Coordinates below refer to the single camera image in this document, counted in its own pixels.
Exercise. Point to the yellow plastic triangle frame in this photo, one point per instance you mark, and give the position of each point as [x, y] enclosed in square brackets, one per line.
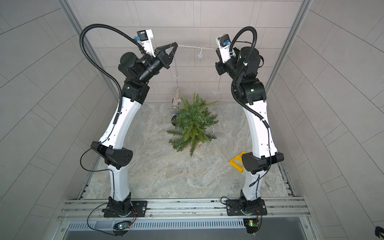
[237, 162]

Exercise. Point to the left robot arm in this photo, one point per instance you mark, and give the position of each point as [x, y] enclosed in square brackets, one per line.
[138, 73]

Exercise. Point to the left green circuit board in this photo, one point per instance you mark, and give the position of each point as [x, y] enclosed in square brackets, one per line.
[121, 226]

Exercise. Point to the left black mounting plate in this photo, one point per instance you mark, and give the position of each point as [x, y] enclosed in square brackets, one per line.
[134, 208]

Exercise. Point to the right green circuit board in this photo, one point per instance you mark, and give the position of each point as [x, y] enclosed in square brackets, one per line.
[252, 225]

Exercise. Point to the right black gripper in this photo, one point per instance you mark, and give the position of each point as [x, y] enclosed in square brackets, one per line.
[225, 67]

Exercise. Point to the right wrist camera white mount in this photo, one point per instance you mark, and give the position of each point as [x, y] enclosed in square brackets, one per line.
[224, 44]

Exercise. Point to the clear string lights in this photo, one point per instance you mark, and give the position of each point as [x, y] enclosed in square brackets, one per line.
[195, 73]

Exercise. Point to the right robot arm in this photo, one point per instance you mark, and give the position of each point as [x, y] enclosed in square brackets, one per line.
[242, 66]

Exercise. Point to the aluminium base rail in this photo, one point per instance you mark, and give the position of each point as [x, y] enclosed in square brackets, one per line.
[285, 215]

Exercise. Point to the small green christmas tree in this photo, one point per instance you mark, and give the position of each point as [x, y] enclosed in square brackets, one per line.
[191, 124]

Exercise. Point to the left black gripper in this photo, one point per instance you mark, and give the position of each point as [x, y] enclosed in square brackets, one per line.
[159, 61]

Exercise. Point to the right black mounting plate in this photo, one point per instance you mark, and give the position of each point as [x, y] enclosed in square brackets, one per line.
[242, 207]

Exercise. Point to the green circuit board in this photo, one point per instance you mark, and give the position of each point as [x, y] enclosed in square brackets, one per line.
[252, 225]
[121, 226]

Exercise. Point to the black mounting plate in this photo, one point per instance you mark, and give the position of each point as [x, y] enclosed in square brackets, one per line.
[242, 207]
[134, 208]

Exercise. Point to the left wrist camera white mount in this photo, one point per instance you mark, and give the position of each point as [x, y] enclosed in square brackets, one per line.
[145, 38]

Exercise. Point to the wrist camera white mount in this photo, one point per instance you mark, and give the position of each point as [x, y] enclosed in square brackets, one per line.
[145, 38]
[224, 44]

